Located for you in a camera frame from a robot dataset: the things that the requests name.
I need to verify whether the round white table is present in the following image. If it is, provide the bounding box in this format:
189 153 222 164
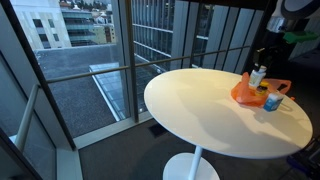
144 69 313 180

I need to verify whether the metal window handrail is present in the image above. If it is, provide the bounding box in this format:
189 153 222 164
13 44 251 153

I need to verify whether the translucent blue-labelled container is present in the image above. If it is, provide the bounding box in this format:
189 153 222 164
263 92 284 112

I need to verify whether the green clamp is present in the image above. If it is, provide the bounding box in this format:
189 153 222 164
283 31 318 44

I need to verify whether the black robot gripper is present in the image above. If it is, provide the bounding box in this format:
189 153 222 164
253 31 294 70

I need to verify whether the white pill bottle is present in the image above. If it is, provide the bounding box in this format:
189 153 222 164
249 66 267 87

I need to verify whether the dark bottle yellow cap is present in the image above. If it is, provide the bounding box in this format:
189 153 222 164
255 81 269 96

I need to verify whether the orange plastic bag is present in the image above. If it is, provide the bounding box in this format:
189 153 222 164
231 72 291 108

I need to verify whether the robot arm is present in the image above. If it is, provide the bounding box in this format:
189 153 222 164
253 0 320 70

